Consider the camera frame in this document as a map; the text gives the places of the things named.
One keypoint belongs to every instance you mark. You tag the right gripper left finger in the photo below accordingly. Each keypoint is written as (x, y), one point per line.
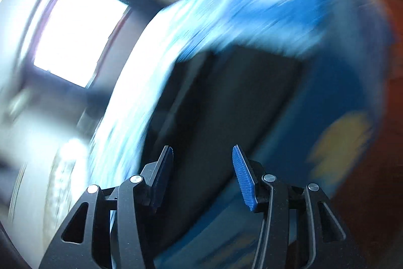
(83, 240)

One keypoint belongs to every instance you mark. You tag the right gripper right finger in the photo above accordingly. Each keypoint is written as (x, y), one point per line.
(300, 228)

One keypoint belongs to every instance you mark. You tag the blue patterned bed sheet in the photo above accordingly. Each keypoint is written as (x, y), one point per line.
(320, 135)

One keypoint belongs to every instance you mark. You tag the black pants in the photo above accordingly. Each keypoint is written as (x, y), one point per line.
(210, 103)

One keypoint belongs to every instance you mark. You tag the bright window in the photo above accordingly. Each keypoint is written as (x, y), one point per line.
(74, 37)

